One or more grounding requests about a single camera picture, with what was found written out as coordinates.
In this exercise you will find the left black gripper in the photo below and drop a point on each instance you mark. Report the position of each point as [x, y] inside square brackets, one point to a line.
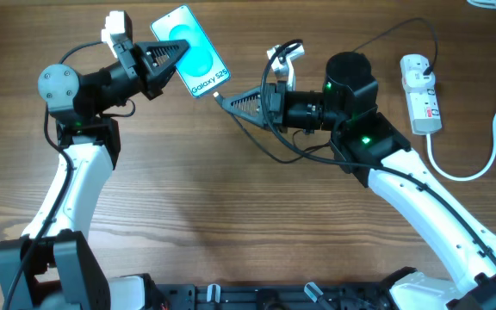
[137, 71]

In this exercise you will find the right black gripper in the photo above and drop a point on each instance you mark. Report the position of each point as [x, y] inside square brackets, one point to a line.
[275, 104]

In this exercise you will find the teal Galaxy smartphone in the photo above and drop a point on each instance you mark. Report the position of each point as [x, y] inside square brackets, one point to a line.
[201, 68]

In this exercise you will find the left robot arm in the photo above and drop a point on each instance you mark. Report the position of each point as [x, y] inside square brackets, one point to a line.
[51, 265]

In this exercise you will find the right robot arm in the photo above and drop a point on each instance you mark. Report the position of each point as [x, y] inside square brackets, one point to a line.
[366, 145]

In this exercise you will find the white power strip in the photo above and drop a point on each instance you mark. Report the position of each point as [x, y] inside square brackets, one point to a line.
[422, 106]

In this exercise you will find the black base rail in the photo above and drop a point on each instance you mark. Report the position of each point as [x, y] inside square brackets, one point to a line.
[351, 295]

